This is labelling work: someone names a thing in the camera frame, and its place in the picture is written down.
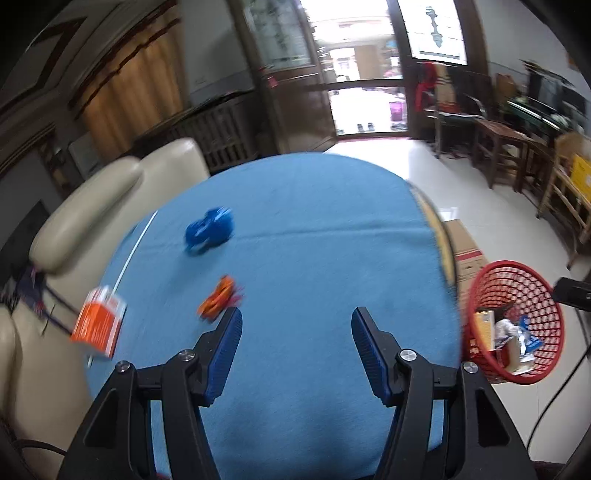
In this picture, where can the beige leather sofa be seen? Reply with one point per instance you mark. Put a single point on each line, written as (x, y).
(44, 391)

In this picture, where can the wooden chair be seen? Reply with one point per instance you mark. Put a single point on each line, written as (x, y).
(499, 150)

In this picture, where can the blue silver foil wrapper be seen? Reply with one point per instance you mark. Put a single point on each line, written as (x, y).
(528, 342)

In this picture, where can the yellow crate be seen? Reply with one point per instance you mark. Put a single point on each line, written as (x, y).
(581, 175)

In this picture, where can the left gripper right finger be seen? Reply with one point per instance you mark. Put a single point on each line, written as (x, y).
(378, 351)

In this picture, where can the brown cardboard box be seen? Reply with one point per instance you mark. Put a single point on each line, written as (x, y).
(469, 260)

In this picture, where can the blue plastic bag ball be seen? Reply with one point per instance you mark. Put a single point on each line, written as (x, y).
(214, 229)

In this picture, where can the orange wrapper bundle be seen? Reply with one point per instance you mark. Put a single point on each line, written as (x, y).
(225, 294)

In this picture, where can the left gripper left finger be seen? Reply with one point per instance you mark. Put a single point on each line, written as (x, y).
(215, 353)

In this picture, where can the orange white carton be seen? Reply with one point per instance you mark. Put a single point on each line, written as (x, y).
(99, 322)

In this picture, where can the open orange white box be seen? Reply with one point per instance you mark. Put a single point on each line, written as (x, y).
(484, 322)

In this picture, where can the white plastic straw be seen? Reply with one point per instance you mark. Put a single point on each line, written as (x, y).
(124, 268)

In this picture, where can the blue tablecloth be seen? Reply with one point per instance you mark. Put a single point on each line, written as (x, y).
(316, 236)

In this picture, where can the red mesh waste basket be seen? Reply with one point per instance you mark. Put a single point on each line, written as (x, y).
(512, 289)

